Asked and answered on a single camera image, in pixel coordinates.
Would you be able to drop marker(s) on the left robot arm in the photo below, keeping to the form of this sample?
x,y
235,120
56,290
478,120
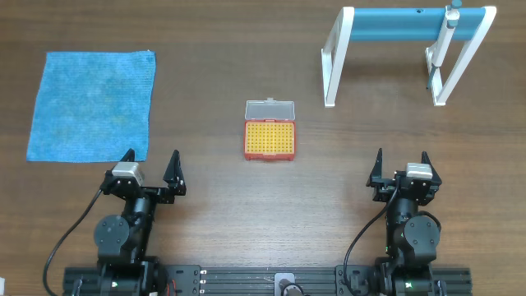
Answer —
x,y
111,235

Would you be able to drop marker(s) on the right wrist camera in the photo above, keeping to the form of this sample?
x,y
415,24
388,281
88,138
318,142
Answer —
x,y
419,170

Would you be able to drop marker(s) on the red and yellow tip box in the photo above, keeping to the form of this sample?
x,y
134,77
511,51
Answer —
x,y
269,141

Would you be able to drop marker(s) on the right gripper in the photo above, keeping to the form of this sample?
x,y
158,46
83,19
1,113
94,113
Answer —
x,y
411,190

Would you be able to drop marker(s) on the mounting rail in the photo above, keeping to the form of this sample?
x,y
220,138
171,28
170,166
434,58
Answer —
x,y
246,281

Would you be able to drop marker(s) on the white and blue stand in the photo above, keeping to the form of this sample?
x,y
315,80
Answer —
x,y
394,24

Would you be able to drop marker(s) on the white pipette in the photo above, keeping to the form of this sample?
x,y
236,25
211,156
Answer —
x,y
444,41

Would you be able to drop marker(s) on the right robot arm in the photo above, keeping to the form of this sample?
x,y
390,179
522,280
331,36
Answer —
x,y
419,238

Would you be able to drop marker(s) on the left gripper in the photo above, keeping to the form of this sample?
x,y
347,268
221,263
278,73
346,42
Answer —
x,y
164,193

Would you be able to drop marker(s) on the blue cloth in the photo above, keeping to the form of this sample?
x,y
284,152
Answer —
x,y
90,107

